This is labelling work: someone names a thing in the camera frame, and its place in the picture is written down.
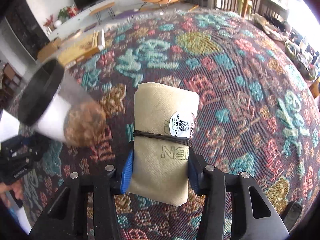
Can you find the clear jar with black lid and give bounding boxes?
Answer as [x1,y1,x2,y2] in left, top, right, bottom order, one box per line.
[17,59,106,147]

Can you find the beige cloth with band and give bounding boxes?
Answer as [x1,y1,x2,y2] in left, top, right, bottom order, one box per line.
[129,82,200,206]

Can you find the person's left hand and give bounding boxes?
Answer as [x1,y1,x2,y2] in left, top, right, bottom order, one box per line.
[0,178,26,208]

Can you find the smartphone at table edge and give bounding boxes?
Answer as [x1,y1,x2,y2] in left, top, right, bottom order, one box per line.
[281,201,303,232]

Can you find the wooden dining chair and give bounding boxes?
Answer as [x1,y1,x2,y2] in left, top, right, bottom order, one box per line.
[1,63,22,95]

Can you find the patterned woven table cloth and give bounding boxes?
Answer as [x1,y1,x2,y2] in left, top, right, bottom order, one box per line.
[24,10,319,239]

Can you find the brown cardboard box on floor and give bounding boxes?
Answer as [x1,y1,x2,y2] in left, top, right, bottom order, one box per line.
[37,37,62,62]

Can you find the yellow flat cardboard box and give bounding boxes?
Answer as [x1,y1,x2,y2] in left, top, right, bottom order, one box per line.
[57,30,106,68]

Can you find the red flower vase arrangement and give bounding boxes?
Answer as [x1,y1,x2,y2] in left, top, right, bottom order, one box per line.
[43,14,55,33]

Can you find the black display cabinet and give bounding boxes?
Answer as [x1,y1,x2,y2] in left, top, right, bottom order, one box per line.
[5,0,49,60]

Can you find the green plant with red decoration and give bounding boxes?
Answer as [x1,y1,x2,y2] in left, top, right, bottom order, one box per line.
[57,6,79,23]

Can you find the small wooden bench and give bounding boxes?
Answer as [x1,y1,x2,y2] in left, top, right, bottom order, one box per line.
[89,2,116,24]

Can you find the white tv cabinet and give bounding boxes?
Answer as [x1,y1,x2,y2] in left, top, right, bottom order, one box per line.
[48,0,143,41]

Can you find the wooden railing furniture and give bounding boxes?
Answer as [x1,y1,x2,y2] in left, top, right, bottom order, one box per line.
[214,0,289,21]

